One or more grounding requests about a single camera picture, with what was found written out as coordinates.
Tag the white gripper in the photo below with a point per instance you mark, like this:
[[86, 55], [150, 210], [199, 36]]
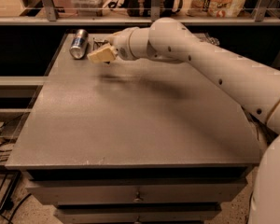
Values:
[[120, 44]]

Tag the rxbar chocolate bar wrapper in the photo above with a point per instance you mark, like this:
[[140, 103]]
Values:
[[97, 43]]

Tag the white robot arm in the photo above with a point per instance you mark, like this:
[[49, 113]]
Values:
[[254, 86]]

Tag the silver blue redbull can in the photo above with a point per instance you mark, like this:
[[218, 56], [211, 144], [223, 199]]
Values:
[[79, 44]]

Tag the black backpack on shelf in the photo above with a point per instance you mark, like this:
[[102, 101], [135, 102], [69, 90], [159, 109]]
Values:
[[142, 8]]

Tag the grey drawer cabinet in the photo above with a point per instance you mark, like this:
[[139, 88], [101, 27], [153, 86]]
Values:
[[100, 134]]

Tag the clear plastic water bottle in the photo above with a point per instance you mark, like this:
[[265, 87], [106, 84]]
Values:
[[211, 40]]

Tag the printed snack bag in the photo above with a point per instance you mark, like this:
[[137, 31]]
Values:
[[215, 8]]

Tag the round drawer knob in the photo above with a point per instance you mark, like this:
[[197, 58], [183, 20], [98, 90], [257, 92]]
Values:
[[137, 199]]

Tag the grey metal shelf rail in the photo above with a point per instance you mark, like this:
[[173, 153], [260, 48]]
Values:
[[11, 10]]

